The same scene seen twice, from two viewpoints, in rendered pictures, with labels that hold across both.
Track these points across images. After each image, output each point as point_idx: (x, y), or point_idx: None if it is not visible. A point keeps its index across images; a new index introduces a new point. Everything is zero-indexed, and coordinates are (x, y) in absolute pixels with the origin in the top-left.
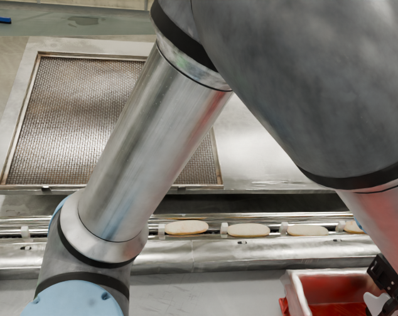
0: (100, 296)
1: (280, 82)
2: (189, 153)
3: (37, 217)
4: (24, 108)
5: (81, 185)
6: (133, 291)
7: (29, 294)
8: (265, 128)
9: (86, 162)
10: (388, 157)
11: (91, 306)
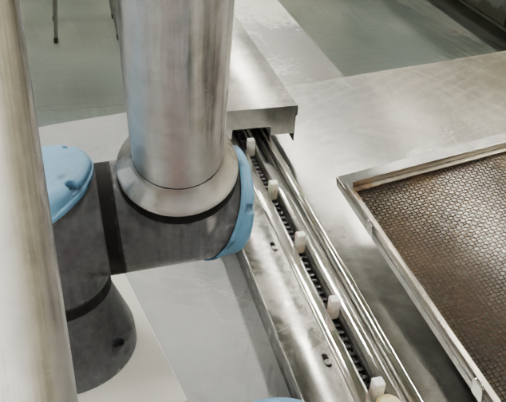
0: (68, 180)
1: None
2: (137, 56)
3: (327, 242)
4: (498, 150)
5: (399, 257)
6: (258, 389)
7: (223, 283)
8: None
9: (449, 246)
10: None
11: (57, 177)
